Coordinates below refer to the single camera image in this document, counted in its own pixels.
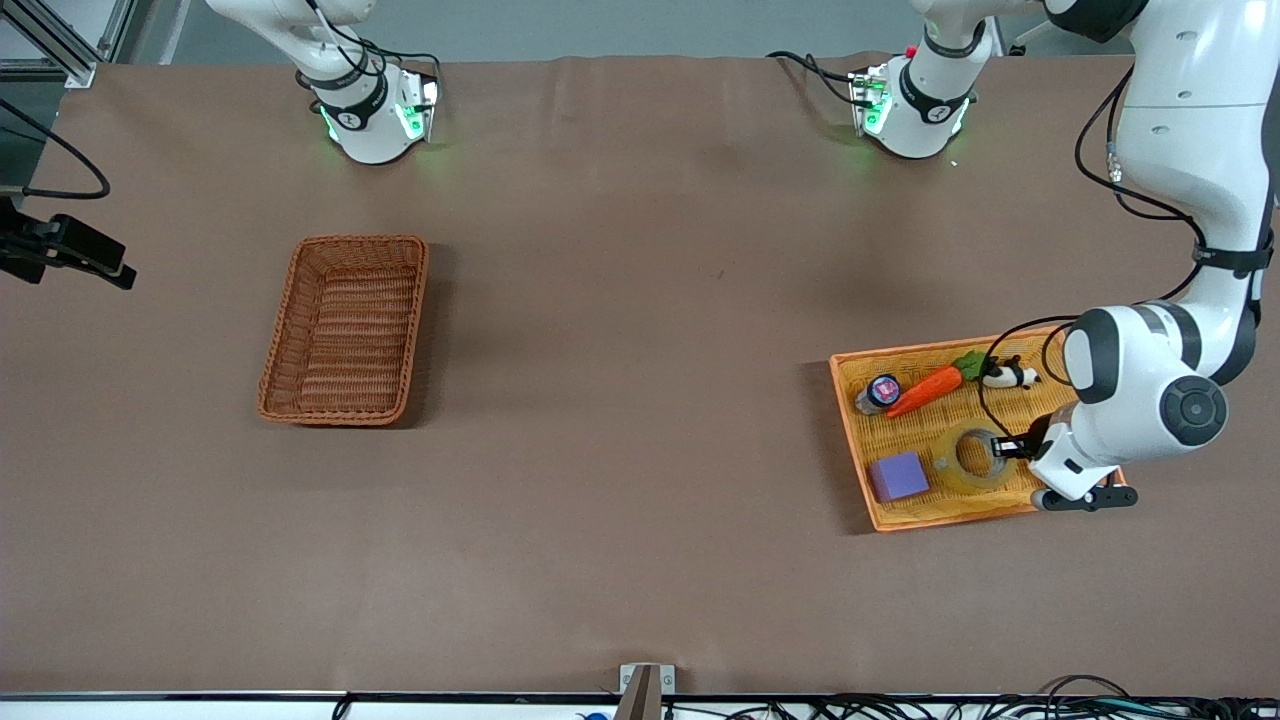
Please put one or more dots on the orange toy carrot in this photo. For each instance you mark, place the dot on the orange toy carrot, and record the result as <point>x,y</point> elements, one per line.
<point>925,390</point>

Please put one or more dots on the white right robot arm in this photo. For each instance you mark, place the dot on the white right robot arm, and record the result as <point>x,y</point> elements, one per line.
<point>370,130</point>

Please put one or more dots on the small bottle with pink lid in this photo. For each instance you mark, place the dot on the small bottle with pink lid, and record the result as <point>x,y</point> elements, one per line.
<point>880,392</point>

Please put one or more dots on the aluminium frame profile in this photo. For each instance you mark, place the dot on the aluminium frame profile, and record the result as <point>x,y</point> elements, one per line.
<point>75,65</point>

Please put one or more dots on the metal bracket at table edge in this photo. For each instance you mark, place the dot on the metal bracket at table edge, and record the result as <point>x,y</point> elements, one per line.
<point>645,690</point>

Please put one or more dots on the metal table edge rail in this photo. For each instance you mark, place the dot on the metal table edge rail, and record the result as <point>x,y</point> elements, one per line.
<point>200,694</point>

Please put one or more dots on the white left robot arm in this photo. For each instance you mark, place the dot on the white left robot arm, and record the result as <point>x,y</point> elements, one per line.
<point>1190,100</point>

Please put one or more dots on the purple foam block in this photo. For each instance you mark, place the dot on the purple foam block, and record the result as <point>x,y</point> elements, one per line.
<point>898,477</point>

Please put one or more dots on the orange yellow woven tray basket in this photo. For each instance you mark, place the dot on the orange yellow woven tray basket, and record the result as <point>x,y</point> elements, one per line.
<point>900,440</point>

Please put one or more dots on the clear yellowish tape roll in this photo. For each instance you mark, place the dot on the clear yellowish tape roll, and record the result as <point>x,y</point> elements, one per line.
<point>960,478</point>

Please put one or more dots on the brown table cover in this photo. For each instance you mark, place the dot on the brown table cover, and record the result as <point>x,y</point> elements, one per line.
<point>640,450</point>

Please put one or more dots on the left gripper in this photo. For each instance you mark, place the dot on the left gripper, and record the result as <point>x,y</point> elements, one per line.
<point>1036,436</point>

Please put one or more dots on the black white panda toy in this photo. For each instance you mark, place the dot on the black white panda toy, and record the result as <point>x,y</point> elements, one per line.
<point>1005,376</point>

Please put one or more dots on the brown wicker basket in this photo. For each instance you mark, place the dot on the brown wicker basket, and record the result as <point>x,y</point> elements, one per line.
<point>345,330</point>

